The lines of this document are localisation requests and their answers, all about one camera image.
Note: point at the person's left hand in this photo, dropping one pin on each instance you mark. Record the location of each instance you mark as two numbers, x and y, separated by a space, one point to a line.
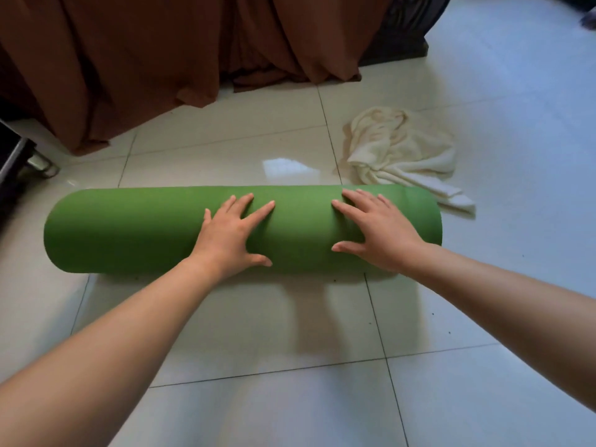
223 249

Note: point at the person's right hand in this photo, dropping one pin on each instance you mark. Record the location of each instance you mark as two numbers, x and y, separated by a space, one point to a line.
389 242

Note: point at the person's right middle finger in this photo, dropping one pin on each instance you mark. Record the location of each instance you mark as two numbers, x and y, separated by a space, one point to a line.
356 203

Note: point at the person's left middle finger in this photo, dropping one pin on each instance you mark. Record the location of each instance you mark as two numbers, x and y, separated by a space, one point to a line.
243 208

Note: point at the person's right thumb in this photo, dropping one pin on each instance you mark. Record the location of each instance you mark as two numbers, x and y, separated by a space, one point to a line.
350 247

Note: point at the person's right little finger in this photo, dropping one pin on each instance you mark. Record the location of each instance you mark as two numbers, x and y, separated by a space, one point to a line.
390 208

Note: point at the person's left thumb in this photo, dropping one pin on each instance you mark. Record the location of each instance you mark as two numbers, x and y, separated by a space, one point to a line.
259 260

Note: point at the person's left little finger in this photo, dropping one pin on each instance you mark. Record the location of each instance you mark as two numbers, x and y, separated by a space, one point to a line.
210 217

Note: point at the green yoga mat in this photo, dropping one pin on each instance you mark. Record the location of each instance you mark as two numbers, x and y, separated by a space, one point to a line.
139 230

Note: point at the person's right forearm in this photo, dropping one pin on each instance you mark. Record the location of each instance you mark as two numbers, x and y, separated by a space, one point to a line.
512 311

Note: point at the person's left forearm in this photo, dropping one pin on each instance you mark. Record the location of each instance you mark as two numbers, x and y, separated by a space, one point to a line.
102 358

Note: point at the crumpled cream towel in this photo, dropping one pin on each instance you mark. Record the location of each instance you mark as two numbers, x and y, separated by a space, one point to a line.
400 148

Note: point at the brown fabric drape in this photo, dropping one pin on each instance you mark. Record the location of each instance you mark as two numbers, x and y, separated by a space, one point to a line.
153 55

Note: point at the metal furniture foot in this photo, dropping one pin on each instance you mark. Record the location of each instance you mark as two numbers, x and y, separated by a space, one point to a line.
43 166

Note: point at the black ribbed furniture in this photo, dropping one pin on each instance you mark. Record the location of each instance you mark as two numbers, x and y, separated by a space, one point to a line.
400 27

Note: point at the white furniture panel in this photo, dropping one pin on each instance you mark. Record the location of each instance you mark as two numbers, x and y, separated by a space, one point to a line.
37 134

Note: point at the black cabinet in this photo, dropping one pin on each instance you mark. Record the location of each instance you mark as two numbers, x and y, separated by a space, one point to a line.
11 176

